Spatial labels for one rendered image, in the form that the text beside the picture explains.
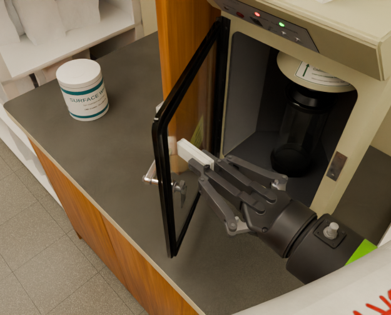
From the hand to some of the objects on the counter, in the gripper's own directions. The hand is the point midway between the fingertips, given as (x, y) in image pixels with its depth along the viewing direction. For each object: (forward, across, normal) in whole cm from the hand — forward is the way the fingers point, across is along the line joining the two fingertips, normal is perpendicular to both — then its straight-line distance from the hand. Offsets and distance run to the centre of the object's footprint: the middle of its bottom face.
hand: (194, 157), depth 56 cm
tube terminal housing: (-1, -35, +34) cm, 48 cm away
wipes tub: (+62, -12, +34) cm, 71 cm away
